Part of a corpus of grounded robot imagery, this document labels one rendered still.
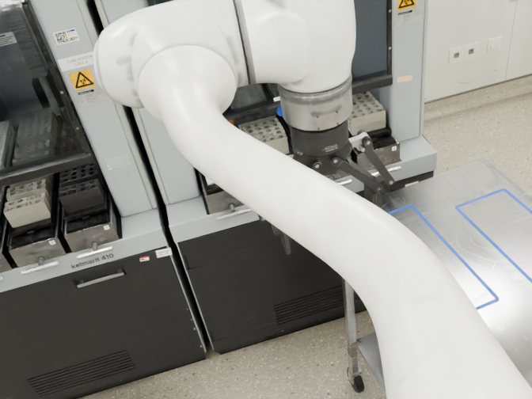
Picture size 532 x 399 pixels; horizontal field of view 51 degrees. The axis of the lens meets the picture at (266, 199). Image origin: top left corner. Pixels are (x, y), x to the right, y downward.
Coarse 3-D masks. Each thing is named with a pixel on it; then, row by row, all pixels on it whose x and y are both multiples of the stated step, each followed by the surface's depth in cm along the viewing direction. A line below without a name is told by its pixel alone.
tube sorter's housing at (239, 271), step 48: (96, 0) 128; (144, 0) 130; (384, 96) 168; (144, 144) 154; (288, 144) 174; (192, 192) 167; (192, 240) 166; (240, 240) 171; (192, 288) 181; (240, 288) 184; (288, 288) 190; (336, 288) 197; (240, 336) 200
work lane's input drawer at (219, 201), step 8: (200, 176) 166; (216, 184) 159; (208, 192) 158; (216, 192) 159; (224, 192) 159; (208, 200) 159; (216, 200) 160; (224, 200) 160; (232, 200) 161; (208, 208) 161; (216, 208) 161; (224, 208) 162; (232, 208) 160; (248, 208) 159; (224, 216) 158; (232, 216) 159
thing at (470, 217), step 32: (480, 160) 150; (416, 192) 144; (448, 192) 142; (480, 192) 141; (512, 192) 139; (416, 224) 135; (448, 224) 134; (480, 224) 132; (512, 224) 131; (448, 256) 126; (480, 256) 125; (512, 256) 124; (352, 288) 160; (480, 288) 118; (512, 288) 117; (352, 320) 169; (512, 320) 111; (352, 352) 179; (512, 352) 106; (352, 384) 190; (384, 384) 163
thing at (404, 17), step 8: (400, 0) 146; (408, 0) 147; (400, 8) 148; (416, 8) 149; (400, 16) 149; (408, 16) 150; (416, 16) 150; (400, 24) 150; (408, 24) 151; (400, 80) 161; (408, 80) 162
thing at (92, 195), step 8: (96, 184) 157; (64, 192) 156; (72, 192) 156; (80, 192) 156; (88, 192) 156; (96, 192) 157; (64, 200) 156; (72, 200) 156; (80, 200) 157; (88, 200) 158; (96, 200) 158; (64, 208) 157; (72, 208) 158; (80, 208) 159
